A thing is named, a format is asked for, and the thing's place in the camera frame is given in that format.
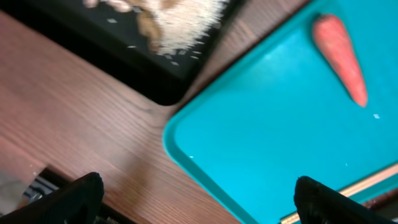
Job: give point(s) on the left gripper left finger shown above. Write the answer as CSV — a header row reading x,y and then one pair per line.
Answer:
x,y
77,203

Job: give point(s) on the wooden chopstick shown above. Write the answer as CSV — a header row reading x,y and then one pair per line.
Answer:
x,y
377,182

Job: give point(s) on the teal serving tray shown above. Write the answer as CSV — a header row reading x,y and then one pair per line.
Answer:
x,y
281,112

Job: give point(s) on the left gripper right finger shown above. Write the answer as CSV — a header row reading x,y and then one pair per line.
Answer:
x,y
319,204

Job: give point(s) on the rice and peanut scraps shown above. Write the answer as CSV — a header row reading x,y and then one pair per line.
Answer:
x,y
171,25

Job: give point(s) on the orange carrot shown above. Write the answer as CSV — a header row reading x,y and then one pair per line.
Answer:
x,y
333,41

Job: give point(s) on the black plastic tray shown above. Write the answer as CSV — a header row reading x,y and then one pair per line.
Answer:
x,y
111,41

